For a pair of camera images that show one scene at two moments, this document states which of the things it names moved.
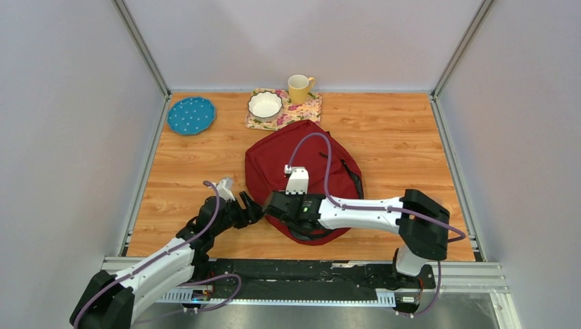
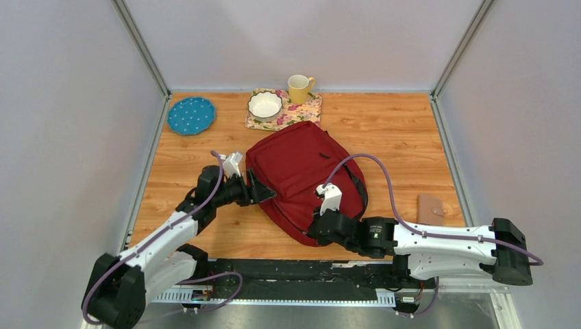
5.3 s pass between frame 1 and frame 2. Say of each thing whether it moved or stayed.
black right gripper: moved
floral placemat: stayed
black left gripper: moved
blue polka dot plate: stayed
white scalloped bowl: stayed
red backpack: stayed
